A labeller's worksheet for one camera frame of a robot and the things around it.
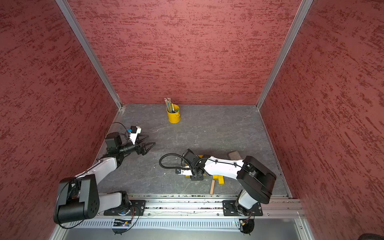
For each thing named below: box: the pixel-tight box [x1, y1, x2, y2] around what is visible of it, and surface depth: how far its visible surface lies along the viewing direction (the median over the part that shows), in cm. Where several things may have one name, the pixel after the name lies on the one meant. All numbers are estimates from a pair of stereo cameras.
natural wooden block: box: [210, 180, 216, 195], surface depth 81 cm
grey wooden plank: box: [228, 150, 242, 161], surface depth 94 cm
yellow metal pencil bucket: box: [166, 104, 181, 124], surface depth 106 cm
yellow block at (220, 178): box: [212, 175, 225, 185], surface depth 85 cm
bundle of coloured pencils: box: [164, 97, 175, 113], surface depth 105 cm
